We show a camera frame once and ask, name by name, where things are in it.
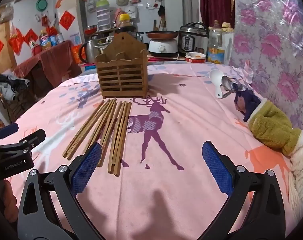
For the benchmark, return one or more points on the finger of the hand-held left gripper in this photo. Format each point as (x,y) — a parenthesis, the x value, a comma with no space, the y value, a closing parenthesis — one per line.
(35,136)
(7,130)

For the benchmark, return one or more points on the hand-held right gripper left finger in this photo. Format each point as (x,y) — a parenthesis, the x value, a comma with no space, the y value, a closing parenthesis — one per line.
(87,166)

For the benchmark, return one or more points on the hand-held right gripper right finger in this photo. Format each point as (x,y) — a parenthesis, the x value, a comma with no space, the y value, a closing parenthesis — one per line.
(216,167)

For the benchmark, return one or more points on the bunch of wooden chopsticks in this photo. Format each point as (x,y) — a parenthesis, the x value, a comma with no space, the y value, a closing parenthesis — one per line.
(119,130)

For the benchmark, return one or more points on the wooden slatted utensil holder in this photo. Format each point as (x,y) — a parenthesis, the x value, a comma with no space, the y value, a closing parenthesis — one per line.
(121,80)

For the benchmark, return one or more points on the wooden chair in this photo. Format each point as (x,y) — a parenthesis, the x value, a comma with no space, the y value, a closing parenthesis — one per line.
(21,105)

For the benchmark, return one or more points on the pile of grey clothes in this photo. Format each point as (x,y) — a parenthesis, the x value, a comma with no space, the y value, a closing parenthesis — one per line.
(9,86)

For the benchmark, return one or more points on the pink deer-print bedsheet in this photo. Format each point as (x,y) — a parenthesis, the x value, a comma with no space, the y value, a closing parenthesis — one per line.
(191,120)

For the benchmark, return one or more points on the green fleece garment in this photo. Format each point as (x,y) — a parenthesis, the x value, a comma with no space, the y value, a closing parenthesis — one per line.
(271,125)

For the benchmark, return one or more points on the dark purple cloth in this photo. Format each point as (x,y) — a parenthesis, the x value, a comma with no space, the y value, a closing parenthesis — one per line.
(249,102)

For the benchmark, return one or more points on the red-cloth covered table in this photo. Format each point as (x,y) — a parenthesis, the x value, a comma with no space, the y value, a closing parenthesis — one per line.
(54,65)

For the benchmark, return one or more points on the white knit garment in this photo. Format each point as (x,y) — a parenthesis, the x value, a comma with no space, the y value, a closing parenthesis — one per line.
(301,170)

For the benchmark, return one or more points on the white ceramic spoon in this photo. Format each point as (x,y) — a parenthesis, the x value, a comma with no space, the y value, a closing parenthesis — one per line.
(216,78)

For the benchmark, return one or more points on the red plastic bag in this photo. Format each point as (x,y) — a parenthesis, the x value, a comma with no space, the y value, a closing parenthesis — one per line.
(16,41)

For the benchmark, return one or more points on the orange gift bag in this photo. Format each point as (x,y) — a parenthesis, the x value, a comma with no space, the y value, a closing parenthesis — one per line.
(77,53)

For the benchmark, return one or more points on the yellow oil jug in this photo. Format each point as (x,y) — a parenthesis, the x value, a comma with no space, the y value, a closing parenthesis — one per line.
(46,41)

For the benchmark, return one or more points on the steel electric kettle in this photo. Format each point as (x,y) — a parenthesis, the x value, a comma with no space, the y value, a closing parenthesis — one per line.
(90,48)

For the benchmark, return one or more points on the white refrigerator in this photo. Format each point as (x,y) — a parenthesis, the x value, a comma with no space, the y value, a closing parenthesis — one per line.
(75,35)

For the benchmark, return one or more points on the red and white bowl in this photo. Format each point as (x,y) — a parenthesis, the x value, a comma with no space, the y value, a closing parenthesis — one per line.
(195,58)

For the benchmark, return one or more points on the red basin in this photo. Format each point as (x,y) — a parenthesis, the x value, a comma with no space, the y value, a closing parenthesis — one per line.
(91,30)

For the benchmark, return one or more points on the clear cooking oil bottle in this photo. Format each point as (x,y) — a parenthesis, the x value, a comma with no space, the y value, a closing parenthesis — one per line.
(215,47)

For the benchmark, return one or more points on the black electric pressure cooker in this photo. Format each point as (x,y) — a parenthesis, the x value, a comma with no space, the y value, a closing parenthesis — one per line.
(191,40)

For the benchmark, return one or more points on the green plastic plate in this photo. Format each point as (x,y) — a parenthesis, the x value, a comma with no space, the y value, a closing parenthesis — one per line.
(42,5)

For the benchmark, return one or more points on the white electric stove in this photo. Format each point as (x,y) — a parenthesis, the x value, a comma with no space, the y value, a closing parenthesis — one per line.
(162,48)

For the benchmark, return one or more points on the green-lidded tiered steel container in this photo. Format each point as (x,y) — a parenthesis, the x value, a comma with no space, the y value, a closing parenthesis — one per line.
(102,15)

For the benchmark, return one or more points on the yellow-capped soy sauce bottle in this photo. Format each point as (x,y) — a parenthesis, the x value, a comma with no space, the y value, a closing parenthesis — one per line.
(125,25)

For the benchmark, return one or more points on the red frying pan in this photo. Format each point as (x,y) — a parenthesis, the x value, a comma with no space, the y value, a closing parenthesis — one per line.
(161,34)

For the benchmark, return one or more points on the pink thermos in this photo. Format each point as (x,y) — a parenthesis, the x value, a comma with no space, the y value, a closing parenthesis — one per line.
(119,17)

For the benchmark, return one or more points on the floral plastic sheet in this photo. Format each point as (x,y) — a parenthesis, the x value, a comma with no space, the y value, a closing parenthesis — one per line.
(266,30)

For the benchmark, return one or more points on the black hanging pot holder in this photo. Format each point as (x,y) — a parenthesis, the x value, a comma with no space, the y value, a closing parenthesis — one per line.
(161,10)

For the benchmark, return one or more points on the dark red curtain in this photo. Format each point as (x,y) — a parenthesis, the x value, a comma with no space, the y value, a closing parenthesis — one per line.
(216,0)

